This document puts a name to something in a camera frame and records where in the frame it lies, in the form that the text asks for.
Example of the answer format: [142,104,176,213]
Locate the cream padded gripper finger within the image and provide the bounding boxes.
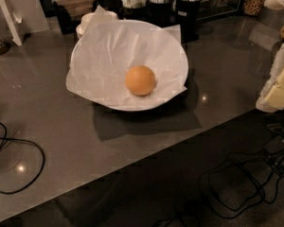
[256,44,284,113]

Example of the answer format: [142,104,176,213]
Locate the orange fruit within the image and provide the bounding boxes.
[125,65,156,96]

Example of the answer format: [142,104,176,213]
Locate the white bowl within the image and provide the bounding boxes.
[69,19,189,113]

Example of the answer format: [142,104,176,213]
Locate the black cup with packets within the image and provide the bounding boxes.
[175,0,201,44]

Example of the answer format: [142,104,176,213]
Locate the black cup with sticks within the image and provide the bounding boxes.
[148,0,172,26]

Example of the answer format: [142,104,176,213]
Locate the black cup with napkins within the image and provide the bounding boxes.
[121,0,148,19]

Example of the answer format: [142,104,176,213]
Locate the white paper liner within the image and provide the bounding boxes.
[65,5,187,108]

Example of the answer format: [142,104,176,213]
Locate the black wooden tray holder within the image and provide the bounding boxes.
[52,0,97,34]

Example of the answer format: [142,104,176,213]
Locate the white slanted board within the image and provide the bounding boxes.
[0,0,24,46]

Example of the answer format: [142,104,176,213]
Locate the black cables on floor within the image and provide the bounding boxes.
[152,135,284,227]

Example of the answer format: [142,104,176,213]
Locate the black cable on table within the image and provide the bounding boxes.
[0,118,46,196]

